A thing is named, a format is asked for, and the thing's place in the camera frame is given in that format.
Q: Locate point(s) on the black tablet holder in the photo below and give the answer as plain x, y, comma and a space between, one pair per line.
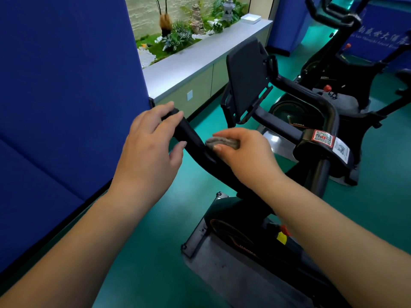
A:
247, 76

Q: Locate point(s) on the white plastic tray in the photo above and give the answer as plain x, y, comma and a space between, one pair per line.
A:
250, 18

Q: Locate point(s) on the person's left forearm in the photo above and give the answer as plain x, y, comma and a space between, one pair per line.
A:
70, 253

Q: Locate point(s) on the person's right hand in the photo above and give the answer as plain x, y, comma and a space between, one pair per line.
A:
253, 160

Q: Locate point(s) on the pale square wall socket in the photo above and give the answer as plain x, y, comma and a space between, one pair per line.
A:
189, 95

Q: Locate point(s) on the patch of white pebbles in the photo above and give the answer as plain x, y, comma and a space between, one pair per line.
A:
212, 22
200, 36
146, 59

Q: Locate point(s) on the tall thin stemmed fern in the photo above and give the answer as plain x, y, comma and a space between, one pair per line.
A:
165, 25

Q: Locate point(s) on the large bushy fern plant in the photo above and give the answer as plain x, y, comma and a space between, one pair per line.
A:
240, 9

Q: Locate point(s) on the red round knob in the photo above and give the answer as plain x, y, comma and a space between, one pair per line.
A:
327, 88
346, 46
284, 230

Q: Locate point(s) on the variegated leaf plant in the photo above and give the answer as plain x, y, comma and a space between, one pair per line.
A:
176, 36

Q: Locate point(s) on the slim green fern plant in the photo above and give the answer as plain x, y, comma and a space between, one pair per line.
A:
186, 9

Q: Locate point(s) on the grey stacked rock ornament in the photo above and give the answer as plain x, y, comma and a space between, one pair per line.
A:
196, 20

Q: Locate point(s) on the small dark green shrub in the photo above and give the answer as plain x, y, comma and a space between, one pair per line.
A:
217, 27

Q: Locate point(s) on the grey stone pagoda lantern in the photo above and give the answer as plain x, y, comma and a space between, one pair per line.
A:
228, 9

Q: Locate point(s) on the person's right forearm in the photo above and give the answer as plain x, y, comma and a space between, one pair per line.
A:
346, 246

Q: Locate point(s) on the person's left hand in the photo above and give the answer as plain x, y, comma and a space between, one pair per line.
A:
147, 160

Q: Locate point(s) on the green moss mat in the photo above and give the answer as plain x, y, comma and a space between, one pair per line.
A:
147, 40

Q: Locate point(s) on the blue hotel banner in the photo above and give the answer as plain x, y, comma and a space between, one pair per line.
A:
379, 32

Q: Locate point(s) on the grey cleaning cloth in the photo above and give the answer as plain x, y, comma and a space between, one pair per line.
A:
224, 143

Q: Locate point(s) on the long cabinet with grey top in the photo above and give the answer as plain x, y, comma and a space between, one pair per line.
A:
192, 64

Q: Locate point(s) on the blue wall pad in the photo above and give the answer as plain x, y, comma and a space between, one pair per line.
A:
289, 22
64, 109

